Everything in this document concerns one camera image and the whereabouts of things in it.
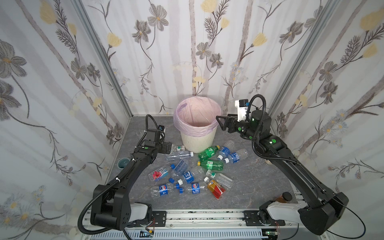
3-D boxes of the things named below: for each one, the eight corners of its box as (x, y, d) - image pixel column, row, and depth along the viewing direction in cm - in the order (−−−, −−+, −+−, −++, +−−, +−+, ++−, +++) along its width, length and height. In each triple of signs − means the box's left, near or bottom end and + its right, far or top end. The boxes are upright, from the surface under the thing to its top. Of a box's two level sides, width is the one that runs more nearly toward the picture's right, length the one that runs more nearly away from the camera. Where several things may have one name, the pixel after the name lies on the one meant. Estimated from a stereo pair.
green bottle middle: (197, 170, 91) (197, 168, 88) (197, 163, 94) (197, 160, 91) (222, 171, 91) (223, 168, 88) (221, 163, 95) (222, 160, 91)
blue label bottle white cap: (180, 189, 84) (179, 186, 81) (176, 179, 88) (175, 176, 84) (206, 176, 89) (207, 173, 85) (202, 167, 92) (202, 164, 89)
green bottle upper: (200, 162, 95) (201, 158, 92) (197, 155, 98) (197, 152, 94) (221, 152, 100) (222, 149, 96) (217, 147, 102) (218, 143, 99)
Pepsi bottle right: (179, 194, 82) (179, 192, 79) (180, 184, 85) (179, 182, 82) (206, 194, 82) (207, 192, 79) (206, 184, 85) (207, 182, 82)
